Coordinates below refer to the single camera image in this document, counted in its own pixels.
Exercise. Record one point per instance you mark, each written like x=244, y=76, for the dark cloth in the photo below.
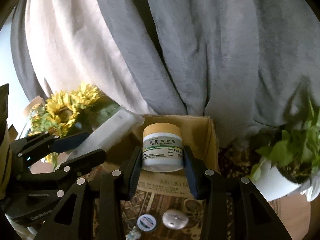
x=4, y=130

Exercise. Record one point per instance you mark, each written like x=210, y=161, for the small clear wrapped item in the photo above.
x=133, y=235

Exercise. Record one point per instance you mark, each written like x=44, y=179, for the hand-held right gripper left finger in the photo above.
x=135, y=172

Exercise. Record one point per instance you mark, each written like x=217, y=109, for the silver oval object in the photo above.
x=175, y=220

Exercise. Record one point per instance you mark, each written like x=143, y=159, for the green leafy plant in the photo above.
x=295, y=145

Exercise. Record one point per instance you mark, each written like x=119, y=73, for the beige curtain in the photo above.
x=75, y=42

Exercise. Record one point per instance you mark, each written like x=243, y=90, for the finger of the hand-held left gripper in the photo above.
x=87, y=158
x=70, y=141

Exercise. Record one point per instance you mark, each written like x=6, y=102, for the artificial sunflower bouquet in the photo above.
x=62, y=107

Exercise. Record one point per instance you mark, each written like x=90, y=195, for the translucent white plastic case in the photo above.
x=112, y=130

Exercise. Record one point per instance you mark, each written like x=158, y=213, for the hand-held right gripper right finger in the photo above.
x=190, y=175

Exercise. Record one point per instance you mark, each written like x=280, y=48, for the white ointment jar tan lid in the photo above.
x=162, y=152

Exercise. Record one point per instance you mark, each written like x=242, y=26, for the round tin blue label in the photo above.
x=146, y=223

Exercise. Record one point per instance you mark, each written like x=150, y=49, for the grey curtain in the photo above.
x=212, y=55

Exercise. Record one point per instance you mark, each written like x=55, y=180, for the cardboard box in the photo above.
x=197, y=132

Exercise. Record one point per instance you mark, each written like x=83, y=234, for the patterned brown table cloth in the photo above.
x=160, y=205

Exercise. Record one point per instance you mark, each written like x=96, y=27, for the white plastic bag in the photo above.
x=311, y=191

